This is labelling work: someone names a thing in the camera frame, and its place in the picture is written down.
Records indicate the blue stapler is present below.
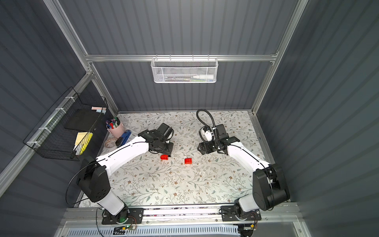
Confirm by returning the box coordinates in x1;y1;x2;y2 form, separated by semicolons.
115;130;131;147

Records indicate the yellow sticky note pad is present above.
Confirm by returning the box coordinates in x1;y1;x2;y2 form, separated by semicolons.
73;132;93;156

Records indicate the white wire mesh basket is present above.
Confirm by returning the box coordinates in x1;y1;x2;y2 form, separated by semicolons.
151;59;219;84

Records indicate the pink pen cup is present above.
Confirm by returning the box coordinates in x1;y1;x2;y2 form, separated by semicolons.
106;122;126;138

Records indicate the black notebook in basket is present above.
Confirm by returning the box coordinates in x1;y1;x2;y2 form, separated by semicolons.
63;109;103;132

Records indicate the black cable loop right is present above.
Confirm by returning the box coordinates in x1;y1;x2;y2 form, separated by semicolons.
196;109;218;143

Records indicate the round tape roll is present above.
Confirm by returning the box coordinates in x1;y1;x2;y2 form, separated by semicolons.
104;138;117;148

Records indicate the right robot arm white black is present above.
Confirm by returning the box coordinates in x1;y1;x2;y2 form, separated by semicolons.
197;124;290;213

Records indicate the white marker in basket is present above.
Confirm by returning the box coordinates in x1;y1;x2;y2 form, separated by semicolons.
192;75;214;81

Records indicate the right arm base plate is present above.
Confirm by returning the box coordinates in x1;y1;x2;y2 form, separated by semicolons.
219;204;262;222

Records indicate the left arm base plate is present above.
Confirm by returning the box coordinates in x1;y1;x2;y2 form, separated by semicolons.
101;207;144;225

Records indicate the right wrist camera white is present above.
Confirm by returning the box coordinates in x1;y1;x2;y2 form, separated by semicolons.
200;126;213;142

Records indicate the red lego brick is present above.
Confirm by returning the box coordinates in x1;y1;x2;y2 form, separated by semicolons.
160;155;169;161
184;158;192;165

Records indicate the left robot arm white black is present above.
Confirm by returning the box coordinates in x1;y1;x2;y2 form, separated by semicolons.
76;123;174;216

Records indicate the aluminium rail front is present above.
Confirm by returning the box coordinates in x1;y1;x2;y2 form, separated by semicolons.
60;203;301;226

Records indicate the black wire wall basket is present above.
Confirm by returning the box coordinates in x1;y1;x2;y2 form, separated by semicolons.
23;87;109;161

